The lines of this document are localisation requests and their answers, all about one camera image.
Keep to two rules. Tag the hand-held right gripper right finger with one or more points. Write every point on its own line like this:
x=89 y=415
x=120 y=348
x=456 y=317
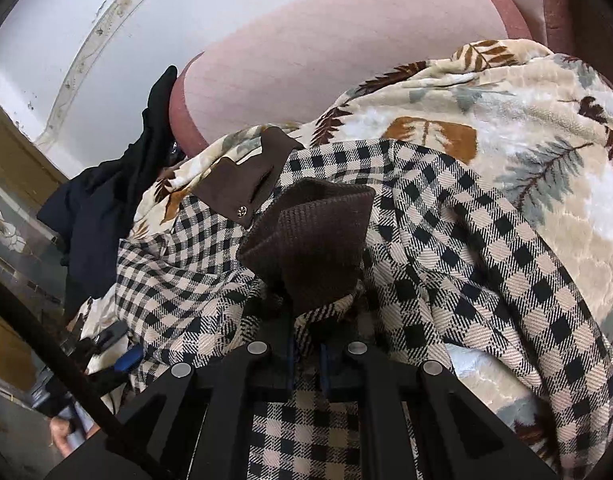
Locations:
x=324 y=366

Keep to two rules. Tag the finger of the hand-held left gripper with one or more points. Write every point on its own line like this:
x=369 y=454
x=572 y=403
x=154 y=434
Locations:
x=129 y=358

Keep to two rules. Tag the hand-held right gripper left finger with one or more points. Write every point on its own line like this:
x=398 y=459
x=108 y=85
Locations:
x=289 y=366

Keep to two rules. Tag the black beige checked jacket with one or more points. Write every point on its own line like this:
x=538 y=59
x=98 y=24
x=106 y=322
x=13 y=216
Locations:
x=486 y=260

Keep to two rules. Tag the person's left hand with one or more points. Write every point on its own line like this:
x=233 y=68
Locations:
x=59 y=435

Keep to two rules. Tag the dark navy cloth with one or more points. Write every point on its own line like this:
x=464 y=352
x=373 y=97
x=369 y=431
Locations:
x=106 y=200

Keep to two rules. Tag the brown wooden cabinet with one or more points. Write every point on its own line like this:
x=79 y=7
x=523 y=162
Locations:
x=11 y=175

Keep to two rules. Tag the leaf print fleece blanket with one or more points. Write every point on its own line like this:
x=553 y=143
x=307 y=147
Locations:
x=531 y=125

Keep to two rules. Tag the pink maroon cushion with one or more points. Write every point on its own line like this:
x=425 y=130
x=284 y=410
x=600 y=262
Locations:
x=546 y=0

